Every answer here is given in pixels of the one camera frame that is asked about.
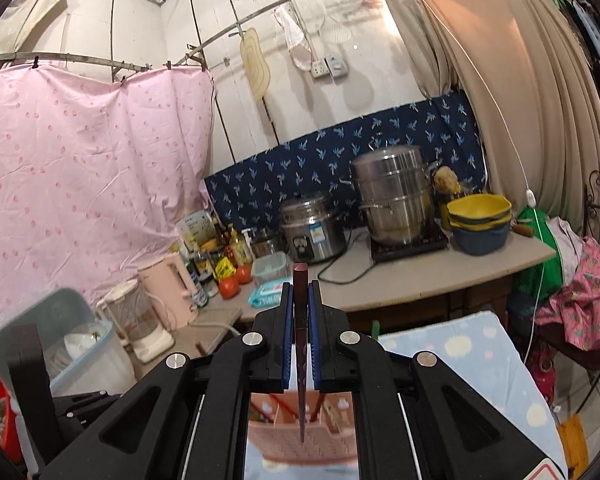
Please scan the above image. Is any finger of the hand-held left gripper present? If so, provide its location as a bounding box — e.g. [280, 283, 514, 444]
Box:
[7, 324, 63, 463]

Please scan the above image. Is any blue wet wipes packet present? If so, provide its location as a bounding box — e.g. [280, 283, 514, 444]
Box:
[248, 280, 293, 309]

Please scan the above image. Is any white bowl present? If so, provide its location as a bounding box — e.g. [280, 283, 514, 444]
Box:
[64, 332, 99, 359]

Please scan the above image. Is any white blender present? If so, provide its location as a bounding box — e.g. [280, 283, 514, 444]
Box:
[96, 280, 176, 364]

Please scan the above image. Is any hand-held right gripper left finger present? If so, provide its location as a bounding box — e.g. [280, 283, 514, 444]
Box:
[40, 282, 295, 480]

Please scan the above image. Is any black induction cooker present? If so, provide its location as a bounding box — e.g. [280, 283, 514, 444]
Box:
[369, 232, 451, 264]

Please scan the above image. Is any green cloth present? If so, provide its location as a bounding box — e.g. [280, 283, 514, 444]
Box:
[511, 207, 565, 293]

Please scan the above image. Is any yellow loofah sponge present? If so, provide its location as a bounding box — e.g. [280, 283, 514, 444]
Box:
[432, 165, 463, 196]

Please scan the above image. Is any dark red chopstick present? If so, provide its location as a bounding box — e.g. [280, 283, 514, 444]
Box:
[307, 394, 327, 423]
[292, 263, 310, 443]

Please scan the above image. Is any steel rice cooker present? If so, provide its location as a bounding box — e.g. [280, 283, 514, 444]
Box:
[280, 192, 346, 266]

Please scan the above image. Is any pink spotted curtain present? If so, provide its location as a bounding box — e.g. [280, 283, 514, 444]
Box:
[0, 64, 216, 313]

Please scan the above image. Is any white hanging skimmer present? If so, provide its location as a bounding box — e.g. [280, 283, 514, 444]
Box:
[319, 0, 354, 44]

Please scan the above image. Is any yellow bowl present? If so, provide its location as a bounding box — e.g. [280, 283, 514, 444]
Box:
[447, 194, 513, 227]

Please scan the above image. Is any kitchen counter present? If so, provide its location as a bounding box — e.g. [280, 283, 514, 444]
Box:
[170, 237, 558, 351]

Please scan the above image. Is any blue leaf-print cloth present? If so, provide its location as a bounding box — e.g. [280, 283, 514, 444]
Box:
[204, 91, 487, 243]

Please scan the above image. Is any white plastic tub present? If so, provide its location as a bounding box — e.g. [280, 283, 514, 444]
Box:
[0, 287, 136, 397]

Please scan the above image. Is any clear container with blue lid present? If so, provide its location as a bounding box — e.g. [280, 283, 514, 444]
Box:
[251, 252, 288, 287]

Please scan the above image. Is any pink floral clothing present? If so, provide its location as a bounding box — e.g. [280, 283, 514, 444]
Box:
[534, 237, 600, 357]

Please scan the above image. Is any white hanging cloth bag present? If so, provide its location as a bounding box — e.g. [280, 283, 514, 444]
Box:
[274, 6, 314, 72]

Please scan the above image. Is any metal curtain rail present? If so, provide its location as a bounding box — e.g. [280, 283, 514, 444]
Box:
[0, 0, 421, 78]

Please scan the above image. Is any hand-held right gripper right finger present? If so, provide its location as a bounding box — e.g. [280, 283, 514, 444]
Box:
[309, 281, 568, 480]

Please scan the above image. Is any cooking oil bottle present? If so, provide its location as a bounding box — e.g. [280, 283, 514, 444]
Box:
[228, 230, 247, 267]

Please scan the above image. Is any blue bowl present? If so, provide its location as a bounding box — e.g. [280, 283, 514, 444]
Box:
[450, 220, 512, 257]

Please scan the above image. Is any pink electric kettle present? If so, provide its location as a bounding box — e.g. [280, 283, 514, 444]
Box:
[137, 252, 201, 328]

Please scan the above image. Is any beige curtain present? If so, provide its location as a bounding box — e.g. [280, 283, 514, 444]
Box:
[380, 0, 600, 261]

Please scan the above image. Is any beige hanging cutting board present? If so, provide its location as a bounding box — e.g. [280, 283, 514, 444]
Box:
[239, 27, 274, 102]

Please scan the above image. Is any green label jug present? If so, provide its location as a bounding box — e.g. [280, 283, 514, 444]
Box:
[175, 211, 217, 252]

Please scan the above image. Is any white cable with switch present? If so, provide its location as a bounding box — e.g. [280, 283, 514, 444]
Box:
[412, 0, 546, 366]

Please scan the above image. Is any steel steamer pot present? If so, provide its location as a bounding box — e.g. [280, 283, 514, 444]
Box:
[350, 145, 438, 248]

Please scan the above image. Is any pink perforated utensil basket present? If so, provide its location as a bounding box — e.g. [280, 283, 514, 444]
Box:
[247, 392, 359, 467]

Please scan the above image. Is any blue spotted tablecloth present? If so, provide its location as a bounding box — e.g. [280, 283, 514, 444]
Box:
[377, 310, 568, 480]

